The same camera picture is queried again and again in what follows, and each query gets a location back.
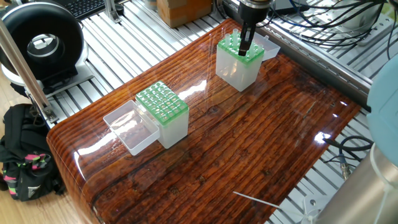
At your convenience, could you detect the clear tip box green rack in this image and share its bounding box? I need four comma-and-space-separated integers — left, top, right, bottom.
103, 81, 190, 156

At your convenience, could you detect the aluminium bracket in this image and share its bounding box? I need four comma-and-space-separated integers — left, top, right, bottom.
104, 0, 125, 24

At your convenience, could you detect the glossy brown wooden board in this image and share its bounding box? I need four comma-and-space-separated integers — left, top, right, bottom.
49, 19, 363, 224

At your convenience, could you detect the white plastic device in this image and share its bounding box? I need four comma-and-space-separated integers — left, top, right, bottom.
323, 0, 375, 29

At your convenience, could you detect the aluminium frame post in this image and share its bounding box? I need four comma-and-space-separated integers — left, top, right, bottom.
0, 25, 55, 122

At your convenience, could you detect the clear tip box with tips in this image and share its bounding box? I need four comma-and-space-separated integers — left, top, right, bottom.
215, 33, 282, 93

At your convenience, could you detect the brown cardboard box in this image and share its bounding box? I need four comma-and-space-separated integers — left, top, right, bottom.
155, 0, 215, 29

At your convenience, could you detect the black backpack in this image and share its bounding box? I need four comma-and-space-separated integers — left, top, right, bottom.
0, 103, 67, 203

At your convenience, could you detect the black cable bundle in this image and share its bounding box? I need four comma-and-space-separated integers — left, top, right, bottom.
261, 0, 389, 47

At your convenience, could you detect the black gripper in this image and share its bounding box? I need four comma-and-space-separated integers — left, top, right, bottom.
240, 5, 271, 55

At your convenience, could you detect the black round device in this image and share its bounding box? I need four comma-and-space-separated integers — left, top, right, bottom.
0, 2, 86, 94

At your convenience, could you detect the black keyboard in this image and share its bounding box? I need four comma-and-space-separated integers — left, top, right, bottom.
61, 0, 108, 19

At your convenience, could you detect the white cable tie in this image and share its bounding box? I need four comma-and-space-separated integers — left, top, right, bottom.
233, 192, 282, 209

